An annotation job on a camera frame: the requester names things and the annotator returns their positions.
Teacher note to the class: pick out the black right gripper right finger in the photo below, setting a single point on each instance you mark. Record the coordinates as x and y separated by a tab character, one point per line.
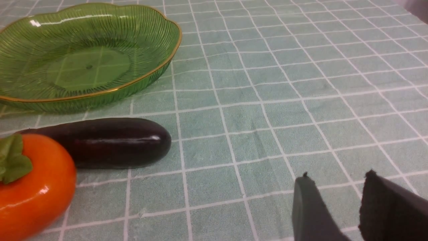
390	212

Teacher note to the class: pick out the dark purple eggplant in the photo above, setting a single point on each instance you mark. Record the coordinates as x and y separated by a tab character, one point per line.
110	143

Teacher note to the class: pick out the green checkered tablecloth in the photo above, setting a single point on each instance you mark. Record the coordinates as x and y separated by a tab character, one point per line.
259	92

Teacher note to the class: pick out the orange persimmon with leaf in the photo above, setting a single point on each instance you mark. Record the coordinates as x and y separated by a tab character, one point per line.
38	182

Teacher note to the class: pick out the green glass plate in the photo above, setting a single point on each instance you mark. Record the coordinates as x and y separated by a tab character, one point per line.
85	56

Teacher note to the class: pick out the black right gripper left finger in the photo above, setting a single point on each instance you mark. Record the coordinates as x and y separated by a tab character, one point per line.
311	219

